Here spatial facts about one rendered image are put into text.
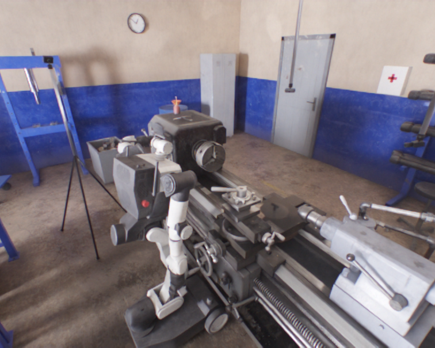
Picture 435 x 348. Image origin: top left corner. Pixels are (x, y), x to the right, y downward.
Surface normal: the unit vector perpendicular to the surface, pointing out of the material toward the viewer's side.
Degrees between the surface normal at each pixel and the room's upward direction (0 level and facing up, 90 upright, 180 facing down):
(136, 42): 90
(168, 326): 0
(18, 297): 0
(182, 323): 0
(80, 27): 90
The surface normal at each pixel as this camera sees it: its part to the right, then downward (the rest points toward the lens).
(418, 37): -0.83, 0.25
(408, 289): -0.80, 0.03
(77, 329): 0.00, -0.89
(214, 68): 0.55, 0.38
